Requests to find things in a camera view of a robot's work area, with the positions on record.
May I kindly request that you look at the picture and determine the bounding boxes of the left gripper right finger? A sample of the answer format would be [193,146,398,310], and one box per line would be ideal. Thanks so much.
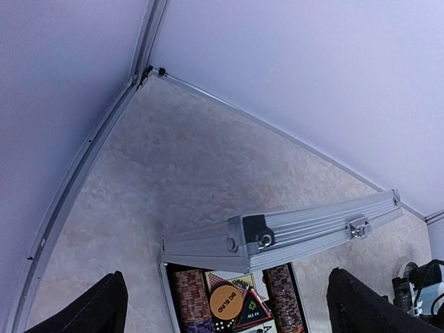
[327,268,442,332]

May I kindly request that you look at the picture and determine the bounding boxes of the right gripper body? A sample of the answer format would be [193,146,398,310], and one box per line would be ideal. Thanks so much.
[392,259,443,326]

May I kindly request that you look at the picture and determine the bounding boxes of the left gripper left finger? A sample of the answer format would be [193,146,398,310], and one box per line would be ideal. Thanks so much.
[27,271,128,333]

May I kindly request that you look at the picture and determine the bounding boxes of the triangular all-in button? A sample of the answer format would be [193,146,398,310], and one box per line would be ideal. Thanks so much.
[233,287,273,331]

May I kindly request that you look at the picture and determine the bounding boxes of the aluminium poker case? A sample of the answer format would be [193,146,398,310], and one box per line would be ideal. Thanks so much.
[159,189,402,332]

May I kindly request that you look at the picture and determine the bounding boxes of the blue playing card deck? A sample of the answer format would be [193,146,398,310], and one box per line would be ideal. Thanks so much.
[257,320,277,333]

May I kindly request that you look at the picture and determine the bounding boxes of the chip row right in case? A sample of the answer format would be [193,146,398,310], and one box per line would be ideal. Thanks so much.
[264,264,305,332]

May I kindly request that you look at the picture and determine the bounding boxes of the chip row in case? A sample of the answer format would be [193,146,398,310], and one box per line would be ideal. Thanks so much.
[173,269,215,332]
[264,264,305,332]

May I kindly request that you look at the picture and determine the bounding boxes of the chip row left in case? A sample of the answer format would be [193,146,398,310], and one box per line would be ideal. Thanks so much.
[173,269,215,332]

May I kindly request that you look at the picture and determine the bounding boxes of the red card deck in case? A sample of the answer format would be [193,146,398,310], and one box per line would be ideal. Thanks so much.
[204,271,269,301]

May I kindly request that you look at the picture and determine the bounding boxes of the dark red die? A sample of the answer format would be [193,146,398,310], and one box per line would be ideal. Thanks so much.
[213,319,235,333]

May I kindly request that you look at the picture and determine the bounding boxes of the orange round button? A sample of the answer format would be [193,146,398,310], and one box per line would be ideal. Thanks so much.
[210,284,244,321]

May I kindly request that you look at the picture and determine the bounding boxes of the left aluminium corner post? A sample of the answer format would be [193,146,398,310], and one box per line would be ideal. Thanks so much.
[130,0,169,87]

